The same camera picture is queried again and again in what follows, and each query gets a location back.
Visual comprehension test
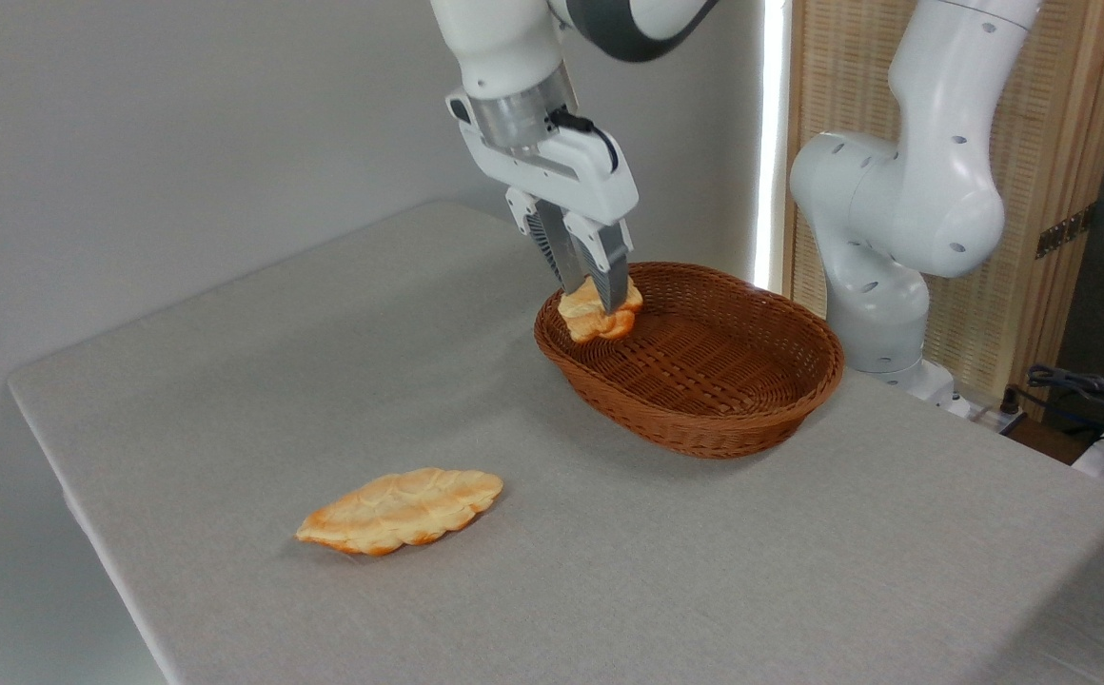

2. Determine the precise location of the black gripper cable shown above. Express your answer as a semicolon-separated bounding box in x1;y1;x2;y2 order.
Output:
547;108;621;175

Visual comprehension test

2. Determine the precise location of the bundle of dark cables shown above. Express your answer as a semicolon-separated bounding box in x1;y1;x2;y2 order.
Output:
1026;364;1104;434

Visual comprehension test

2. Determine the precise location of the grey tablecloth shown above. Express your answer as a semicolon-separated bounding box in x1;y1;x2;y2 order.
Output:
8;200;1104;685

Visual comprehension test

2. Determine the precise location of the dark metal screen hinge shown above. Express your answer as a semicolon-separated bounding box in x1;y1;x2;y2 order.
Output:
1035;203;1097;260

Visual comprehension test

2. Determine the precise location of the small round bread roll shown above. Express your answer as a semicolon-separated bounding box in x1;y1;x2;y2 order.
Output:
557;274;645;344

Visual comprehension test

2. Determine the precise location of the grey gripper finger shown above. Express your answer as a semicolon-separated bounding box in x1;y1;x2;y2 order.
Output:
504;186;591;292
562;211;634;316

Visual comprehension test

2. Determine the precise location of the brown wicker basket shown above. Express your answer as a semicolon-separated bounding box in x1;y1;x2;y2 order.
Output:
533;262;846;460

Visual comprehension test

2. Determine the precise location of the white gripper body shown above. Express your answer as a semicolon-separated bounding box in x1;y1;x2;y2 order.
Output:
459;119;641;230

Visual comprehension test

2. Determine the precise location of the long flat bread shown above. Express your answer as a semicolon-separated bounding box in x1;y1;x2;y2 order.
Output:
295;466;505;558

